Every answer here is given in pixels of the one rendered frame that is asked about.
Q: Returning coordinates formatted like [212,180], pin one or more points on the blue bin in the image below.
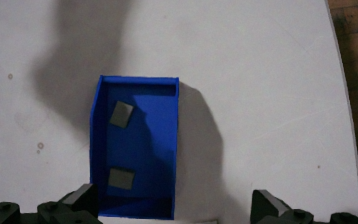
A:
[148,145]

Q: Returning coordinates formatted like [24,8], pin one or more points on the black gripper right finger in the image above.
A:
[265,205]

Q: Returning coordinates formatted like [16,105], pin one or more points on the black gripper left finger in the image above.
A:
[85,198]

